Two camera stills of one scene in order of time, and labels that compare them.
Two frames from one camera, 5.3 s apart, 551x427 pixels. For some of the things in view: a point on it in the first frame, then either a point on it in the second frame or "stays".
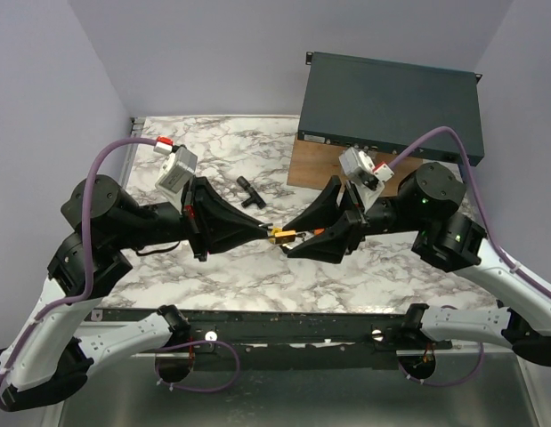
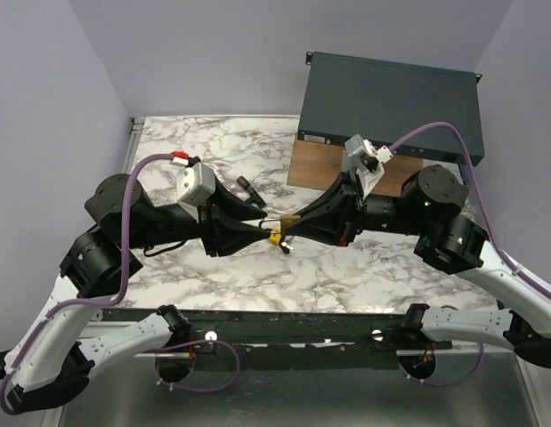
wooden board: [313, 164] stays
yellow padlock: [272, 237] stays
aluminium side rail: [137, 124] stays
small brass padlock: [285, 237] to [285, 221]
